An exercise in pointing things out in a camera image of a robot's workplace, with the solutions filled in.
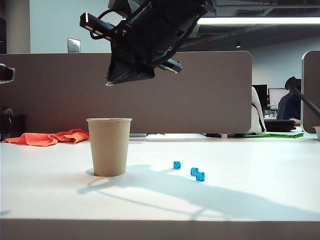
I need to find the metal wall plate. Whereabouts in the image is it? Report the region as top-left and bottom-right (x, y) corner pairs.
(67, 37), (81, 54)

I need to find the white-edged brown desk partition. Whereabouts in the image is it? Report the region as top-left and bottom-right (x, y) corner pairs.
(301, 50), (320, 134)

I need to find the ceiling light strip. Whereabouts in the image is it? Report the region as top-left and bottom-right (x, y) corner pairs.
(196, 16), (320, 25)

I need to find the bright computer monitor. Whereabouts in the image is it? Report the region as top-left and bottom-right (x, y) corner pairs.
(268, 87), (291, 105)

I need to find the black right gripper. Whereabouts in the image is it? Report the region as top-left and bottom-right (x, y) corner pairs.
(79, 4), (183, 87)

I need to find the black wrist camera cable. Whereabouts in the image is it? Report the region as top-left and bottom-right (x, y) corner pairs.
(89, 9), (126, 40)

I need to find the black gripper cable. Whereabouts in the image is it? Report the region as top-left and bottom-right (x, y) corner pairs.
(171, 16), (201, 54)

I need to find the orange cloth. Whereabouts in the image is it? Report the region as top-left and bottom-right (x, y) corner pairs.
(2, 128), (90, 147)

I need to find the seated person in dark shirt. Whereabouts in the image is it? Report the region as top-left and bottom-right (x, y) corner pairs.
(276, 76), (303, 126)

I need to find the green flat wrapper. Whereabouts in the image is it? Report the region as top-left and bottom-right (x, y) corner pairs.
(244, 132), (304, 139)

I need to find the white bag with black strap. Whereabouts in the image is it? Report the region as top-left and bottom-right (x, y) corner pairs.
(250, 86), (267, 135)

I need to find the wide brown desk partition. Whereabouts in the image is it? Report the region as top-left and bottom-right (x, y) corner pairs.
(0, 50), (253, 135)

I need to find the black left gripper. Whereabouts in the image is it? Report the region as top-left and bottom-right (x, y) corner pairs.
(0, 63), (16, 85)

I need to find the black slanted pole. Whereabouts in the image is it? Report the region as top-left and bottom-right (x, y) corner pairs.
(287, 83), (320, 115)

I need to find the brown paper cup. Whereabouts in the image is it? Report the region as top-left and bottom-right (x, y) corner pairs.
(86, 117), (133, 177)

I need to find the black zipped case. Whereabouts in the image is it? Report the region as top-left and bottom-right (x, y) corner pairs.
(263, 119), (297, 133)

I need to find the dark computer monitor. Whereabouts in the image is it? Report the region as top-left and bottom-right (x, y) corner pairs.
(253, 84), (268, 103)

